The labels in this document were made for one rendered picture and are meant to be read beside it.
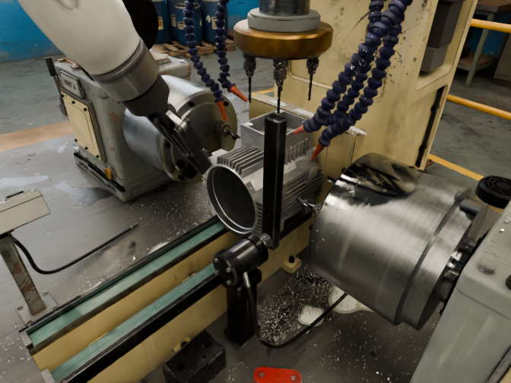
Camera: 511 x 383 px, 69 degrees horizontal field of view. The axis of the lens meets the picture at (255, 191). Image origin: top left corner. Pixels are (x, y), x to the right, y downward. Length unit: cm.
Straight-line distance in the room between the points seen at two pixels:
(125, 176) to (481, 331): 93
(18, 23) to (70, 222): 521
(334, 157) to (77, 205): 77
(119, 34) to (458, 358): 61
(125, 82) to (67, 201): 74
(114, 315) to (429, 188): 60
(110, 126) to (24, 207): 37
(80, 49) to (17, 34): 572
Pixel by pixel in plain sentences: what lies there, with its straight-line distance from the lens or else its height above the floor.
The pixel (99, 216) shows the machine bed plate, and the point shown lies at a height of 80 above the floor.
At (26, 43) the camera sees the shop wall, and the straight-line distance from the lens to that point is 628.
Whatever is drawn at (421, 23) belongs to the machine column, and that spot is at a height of 134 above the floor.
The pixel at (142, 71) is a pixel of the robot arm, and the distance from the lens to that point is 57.
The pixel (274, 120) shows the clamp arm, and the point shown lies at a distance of 54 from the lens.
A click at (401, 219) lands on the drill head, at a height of 114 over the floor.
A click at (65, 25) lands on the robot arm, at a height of 138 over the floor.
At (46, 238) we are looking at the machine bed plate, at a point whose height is 80.
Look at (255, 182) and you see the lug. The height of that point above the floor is 109.
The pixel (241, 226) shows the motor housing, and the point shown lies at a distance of 81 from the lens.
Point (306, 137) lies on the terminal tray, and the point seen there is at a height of 111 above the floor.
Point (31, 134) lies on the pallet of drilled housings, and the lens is 345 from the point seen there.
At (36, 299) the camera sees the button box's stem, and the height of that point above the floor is 84.
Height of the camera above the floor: 147
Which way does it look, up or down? 35 degrees down
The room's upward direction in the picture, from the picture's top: 1 degrees clockwise
